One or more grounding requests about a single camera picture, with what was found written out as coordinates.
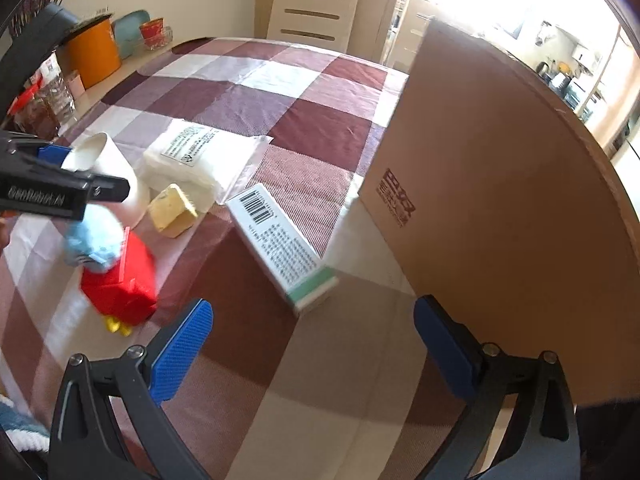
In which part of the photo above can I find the person's striped clothing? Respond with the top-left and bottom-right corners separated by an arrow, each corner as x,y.
0,395 -> 51,453

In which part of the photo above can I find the yellow sponge block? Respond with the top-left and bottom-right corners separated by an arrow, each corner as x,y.
150,183 -> 201,238

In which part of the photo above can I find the green white carton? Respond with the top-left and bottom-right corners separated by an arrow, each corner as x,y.
225,183 -> 339,317

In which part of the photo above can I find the white slatted chair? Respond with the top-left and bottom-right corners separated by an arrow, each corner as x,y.
266,0 -> 362,53

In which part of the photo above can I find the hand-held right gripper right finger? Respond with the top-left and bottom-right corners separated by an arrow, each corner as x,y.
413,295 -> 583,480

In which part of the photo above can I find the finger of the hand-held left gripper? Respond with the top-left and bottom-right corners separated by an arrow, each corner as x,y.
87,174 -> 132,204
0,131 -> 77,167

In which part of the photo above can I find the red toy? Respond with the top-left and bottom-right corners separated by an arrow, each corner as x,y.
80,227 -> 158,337

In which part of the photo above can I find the light blue plush toy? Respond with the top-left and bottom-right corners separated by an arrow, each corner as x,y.
62,205 -> 126,272

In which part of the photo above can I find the checkered cloth desktop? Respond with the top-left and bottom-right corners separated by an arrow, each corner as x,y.
0,36 -> 481,480

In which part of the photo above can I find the teal plate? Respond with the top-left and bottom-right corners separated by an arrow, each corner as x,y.
112,10 -> 151,58

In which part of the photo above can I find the orange canister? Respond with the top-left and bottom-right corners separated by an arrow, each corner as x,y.
59,19 -> 123,90

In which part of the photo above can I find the cardboard box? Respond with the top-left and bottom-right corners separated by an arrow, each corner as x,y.
359,17 -> 640,408

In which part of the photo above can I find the red print glass jar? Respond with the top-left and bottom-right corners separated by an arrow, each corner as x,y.
139,17 -> 173,51

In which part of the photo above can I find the white paper cup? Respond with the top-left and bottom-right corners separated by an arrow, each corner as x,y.
60,132 -> 151,228

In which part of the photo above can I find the white cotton pad packet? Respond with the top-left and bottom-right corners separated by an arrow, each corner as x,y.
142,119 -> 275,211

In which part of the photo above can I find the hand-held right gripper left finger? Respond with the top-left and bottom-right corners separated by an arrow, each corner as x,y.
47,298 -> 214,480

